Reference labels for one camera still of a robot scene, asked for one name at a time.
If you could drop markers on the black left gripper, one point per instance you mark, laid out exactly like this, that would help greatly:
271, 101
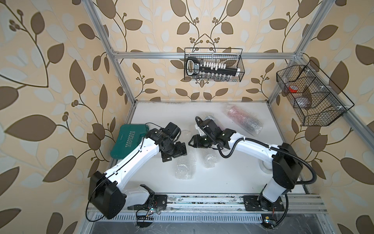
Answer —
179, 151

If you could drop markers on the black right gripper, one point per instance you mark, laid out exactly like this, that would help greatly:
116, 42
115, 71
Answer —
196, 142

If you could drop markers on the clear ribbed glass vase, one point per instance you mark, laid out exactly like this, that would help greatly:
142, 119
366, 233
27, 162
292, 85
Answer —
185, 167

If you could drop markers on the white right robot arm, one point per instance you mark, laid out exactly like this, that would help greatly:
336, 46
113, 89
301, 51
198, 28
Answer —
288, 170

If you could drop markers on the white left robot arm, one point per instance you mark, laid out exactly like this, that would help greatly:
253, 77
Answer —
107, 190

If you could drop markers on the pink vase in bubble wrap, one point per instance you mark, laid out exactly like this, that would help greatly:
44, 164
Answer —
244, 119

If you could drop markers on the green tool case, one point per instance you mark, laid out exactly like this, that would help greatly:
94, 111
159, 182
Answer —
130, 136

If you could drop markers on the black socket set holder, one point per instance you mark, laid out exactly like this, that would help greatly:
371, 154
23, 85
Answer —
194, 67

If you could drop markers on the red tape roll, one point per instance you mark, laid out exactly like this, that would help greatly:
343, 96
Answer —
293, 89

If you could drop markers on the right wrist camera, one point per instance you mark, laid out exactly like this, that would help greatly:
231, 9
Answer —
215, 133

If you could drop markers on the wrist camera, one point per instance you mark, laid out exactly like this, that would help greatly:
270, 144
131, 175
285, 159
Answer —
215, 133
173, 131

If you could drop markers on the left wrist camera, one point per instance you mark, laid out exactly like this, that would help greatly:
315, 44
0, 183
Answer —
173, 131

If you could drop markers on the back wire basket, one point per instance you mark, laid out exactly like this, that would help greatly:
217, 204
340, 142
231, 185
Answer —
232, 57

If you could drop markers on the wire basket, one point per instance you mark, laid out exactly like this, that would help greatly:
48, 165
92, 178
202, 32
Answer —
320, 100
232, 57

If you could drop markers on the right wire basket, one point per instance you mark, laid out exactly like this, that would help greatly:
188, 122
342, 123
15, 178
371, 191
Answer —
320, 100

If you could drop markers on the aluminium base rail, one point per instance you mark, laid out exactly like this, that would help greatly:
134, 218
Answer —
223, 208

